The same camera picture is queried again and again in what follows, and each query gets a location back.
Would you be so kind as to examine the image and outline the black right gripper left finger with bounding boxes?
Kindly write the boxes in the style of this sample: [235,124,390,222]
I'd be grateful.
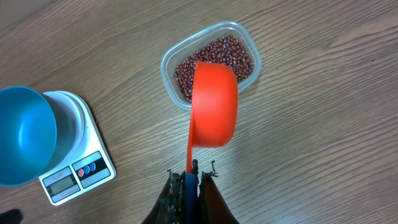
[142,169,185,224]

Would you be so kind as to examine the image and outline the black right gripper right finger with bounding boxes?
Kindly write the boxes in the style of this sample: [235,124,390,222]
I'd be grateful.
[198,161,239,224]

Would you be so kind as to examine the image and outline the red plastic measuring scoop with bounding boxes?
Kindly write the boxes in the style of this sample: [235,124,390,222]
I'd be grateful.
[186,62,238,173]

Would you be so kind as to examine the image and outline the white digital kitchen scale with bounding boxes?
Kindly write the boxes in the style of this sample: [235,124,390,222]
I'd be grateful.
[39,91,116,206]

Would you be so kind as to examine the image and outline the blue bowl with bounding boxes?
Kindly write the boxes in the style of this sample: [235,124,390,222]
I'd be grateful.
[0,86,78,187]

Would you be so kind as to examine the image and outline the red adzuki beans in container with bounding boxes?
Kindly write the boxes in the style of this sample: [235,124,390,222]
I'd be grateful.
[174,34,254,103]

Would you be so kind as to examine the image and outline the clear plastic bean container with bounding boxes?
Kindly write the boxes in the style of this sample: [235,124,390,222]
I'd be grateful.
[160,21,262,110]

